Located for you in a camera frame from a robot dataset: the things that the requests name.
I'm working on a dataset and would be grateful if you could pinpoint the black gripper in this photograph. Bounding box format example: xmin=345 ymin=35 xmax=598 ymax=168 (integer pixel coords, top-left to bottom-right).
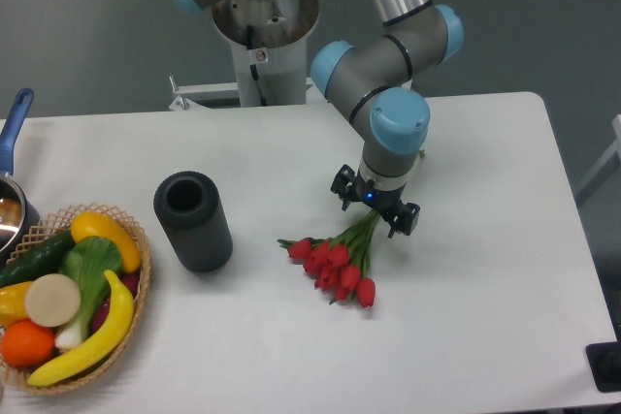
xmin=330 ymin=164 xmax=420 ymax=239

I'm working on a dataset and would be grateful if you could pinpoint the yellow banana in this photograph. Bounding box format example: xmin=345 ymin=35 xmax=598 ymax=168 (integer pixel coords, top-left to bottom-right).
xmin=27 ymin=271 xmax=134 ymax=388

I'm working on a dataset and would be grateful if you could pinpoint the yellow bell pepper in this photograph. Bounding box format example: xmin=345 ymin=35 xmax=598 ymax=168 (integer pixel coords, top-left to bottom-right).
xmin=0 ymin=281 xmax=32 ymax=329

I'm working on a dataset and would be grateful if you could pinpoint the orange fruit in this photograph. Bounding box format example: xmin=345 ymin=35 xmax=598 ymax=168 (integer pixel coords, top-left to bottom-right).
xmin=1 ymin=320 xmax=55 ymax=367

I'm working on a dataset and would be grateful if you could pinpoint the green bok choy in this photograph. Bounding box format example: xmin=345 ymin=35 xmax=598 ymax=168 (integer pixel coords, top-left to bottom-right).
xmin=55 ymin=236 xmax=122 ymax=352

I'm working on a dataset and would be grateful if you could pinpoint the beige round disc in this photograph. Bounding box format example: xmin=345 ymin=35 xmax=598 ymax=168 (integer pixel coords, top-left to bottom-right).
xmin=24 ymin=273 xmax=82 ymax=328

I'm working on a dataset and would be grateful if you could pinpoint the green cucumber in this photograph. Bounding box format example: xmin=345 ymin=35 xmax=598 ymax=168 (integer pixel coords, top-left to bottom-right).
xmin=1 ymin=231 xmax=75 ymax=287

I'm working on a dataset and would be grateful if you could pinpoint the red tulip bouquet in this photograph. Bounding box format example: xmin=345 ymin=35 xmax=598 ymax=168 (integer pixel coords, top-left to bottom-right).
xmin=278 ymin=210 xmax=380 ymax=308

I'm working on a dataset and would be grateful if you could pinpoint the black device at edge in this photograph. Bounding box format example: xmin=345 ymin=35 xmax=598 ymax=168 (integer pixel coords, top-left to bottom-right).
xmin=585 ymin=341 xmax=620 ymax=393

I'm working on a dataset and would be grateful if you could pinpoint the blue handled saucepan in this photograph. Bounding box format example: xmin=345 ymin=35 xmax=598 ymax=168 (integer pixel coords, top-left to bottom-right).
xmin=1 ymin=88 xmax=40 ymax=269

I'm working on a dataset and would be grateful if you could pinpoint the white frame at right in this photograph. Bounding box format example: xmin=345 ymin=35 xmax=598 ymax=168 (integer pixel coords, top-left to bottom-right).
xmin=574 ymin=114 xmax=620 ymax=208

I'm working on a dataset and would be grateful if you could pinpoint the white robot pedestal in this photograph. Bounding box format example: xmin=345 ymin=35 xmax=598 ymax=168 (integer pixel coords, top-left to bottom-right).
xmin=170 ymin=0 xmax=319 ymax=110

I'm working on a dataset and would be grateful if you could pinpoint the woven wicker basket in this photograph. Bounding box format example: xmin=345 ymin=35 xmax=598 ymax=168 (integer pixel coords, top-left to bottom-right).
xmin=1 ymin=204 xmax=150 ymax=395

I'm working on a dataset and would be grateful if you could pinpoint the dark red beet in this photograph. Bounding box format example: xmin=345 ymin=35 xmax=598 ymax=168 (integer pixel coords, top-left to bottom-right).
xmin=90 ymin=271 xmax=140 ymax=334

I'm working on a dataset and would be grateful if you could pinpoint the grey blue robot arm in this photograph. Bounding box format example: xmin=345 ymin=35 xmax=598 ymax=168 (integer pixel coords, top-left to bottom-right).
xmin=175 ymin=0 xmax=465 ymax=235

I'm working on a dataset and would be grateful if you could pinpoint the dark grey ribbed vase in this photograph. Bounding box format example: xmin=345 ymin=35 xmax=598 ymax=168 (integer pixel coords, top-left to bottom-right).
xmin=153 ymin=171 xmax=233 ymax=273

